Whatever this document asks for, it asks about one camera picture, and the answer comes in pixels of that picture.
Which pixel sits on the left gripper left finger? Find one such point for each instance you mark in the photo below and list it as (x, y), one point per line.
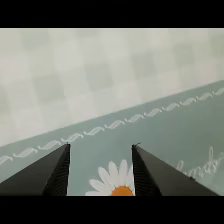
(43, 176)

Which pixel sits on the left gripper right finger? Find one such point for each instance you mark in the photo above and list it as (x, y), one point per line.
(160, 180)

